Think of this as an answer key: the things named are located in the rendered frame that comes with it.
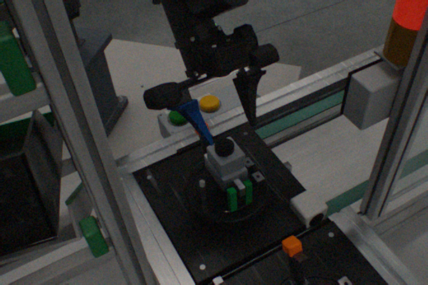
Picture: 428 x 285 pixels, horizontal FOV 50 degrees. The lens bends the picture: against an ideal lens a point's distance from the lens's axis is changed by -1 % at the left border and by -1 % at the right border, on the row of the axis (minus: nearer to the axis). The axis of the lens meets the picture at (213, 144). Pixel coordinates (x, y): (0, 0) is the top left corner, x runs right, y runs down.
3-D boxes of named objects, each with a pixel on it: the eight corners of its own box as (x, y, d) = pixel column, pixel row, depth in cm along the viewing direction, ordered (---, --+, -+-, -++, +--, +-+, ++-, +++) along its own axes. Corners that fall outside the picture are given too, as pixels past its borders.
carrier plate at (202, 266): (136, 181, 84) (134, 173, 82) (248, 130, 91) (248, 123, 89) (198, 289, 70) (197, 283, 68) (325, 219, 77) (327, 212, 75)
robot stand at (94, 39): (76, 91, 115) (51, 23, 100) (129, 101, 112) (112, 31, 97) (46, 133, 106) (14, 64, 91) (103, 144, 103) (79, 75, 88)
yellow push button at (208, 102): (197, 105, 96) (195, 98, 95) (213, 98, 97) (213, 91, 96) (206, 117, 94) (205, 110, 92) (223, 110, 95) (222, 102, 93)
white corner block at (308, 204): (287, 212, 78) (288, 198, 75) (309, 200, 79) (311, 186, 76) (304, 233, 75) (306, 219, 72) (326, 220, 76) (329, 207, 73)
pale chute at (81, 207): (16, 226, 74) (7, 200, 74) (95, 201, 77) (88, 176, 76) (-45, 279, 47) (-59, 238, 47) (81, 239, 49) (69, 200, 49)
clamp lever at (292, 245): (288, 280, 65) (280, 240, 61) (300, 274, 65) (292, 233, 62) (304, 296, 62) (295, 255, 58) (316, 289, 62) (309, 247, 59)
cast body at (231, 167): (204, 166, 76) (201, 137, 71) (227, 155, 77) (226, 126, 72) (230, 202, 71) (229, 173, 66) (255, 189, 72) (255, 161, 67)
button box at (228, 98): (160, 134, 98) (156, 113, 94) (244, 98, 104) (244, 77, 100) (174, 155, 94) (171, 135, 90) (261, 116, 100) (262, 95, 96)
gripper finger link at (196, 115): (164, 106, 63) (177, 107, 58) (188, 97, 65) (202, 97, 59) (183, 152, 65) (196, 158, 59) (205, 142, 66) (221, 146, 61)
